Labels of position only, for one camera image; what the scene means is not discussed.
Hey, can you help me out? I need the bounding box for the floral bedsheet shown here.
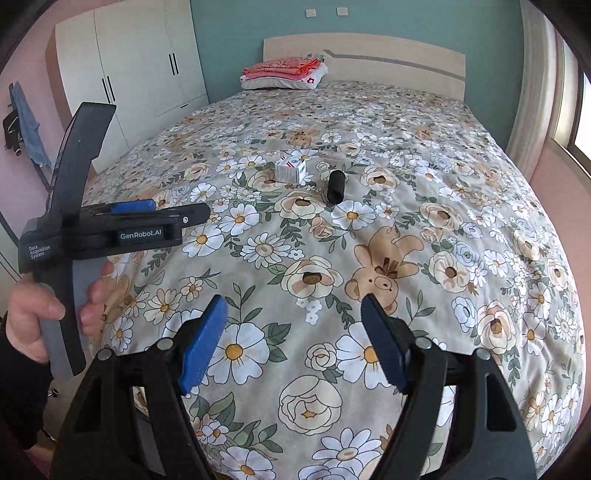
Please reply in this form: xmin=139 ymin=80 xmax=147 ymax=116
xmin=78 ymin=78 xmax=589 ymax=480

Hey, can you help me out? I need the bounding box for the black cylindrical roll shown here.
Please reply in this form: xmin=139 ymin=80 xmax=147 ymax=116
xmin=324 ymin=170 xmax=347 ymax=206

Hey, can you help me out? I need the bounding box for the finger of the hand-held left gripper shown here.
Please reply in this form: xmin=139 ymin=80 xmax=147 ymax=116
xmin=82 ymin=202 xmax=212 ymax=228
xmin=109 ymin=199 xmax=156 ymax=215

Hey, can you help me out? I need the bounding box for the window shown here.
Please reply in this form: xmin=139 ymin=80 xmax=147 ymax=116
xmin=551 ymin=34 xmax=591 ymax=174

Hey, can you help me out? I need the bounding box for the folded pink cloth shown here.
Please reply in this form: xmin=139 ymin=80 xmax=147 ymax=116
xmin=243 ymin=54 xmax=324 ymax=80

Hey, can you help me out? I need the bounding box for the person's left forearm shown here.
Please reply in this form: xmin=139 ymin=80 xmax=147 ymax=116
xmin=0 ymin=314 xmax=56 ymax=450

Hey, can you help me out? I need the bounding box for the small white cardboard box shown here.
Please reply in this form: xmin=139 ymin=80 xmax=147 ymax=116
xmin=275 ymin=154 xmax=309 ymax=185

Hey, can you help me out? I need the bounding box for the black hanging bag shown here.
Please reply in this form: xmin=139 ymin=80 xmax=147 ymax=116
xmin=2 ymin=110 xmax=25 ymax=157

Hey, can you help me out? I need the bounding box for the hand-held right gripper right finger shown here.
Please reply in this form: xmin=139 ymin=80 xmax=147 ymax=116
xmin=360 ymin=293 xmax=539 ymax=480

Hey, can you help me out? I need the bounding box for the beige wooden headboard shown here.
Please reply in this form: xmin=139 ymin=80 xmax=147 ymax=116
xmin=263 ymin=34 xmax=467 ymax=100

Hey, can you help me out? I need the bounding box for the person's left hand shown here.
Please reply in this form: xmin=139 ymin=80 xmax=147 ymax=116
xmin=7 ymin=259 xmax=115 ymax=363

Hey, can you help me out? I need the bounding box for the white wardrobe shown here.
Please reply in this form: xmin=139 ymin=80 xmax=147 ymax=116
xmin=46 ymin=0 xmax=209 ymax=153

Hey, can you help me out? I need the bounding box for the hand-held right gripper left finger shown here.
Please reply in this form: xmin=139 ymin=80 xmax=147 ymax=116
xmin=50 ymin=294 xmax=229 ymax=480

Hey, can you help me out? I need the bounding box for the white pillow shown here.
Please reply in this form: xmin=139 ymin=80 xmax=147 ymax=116
xmin=240 ymin=65 xmax=329 ymax=90

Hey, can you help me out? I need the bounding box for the blue hanging garment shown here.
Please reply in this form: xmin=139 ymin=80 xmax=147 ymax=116
xmin=9 ymin=82 xmax=51 ymax=169

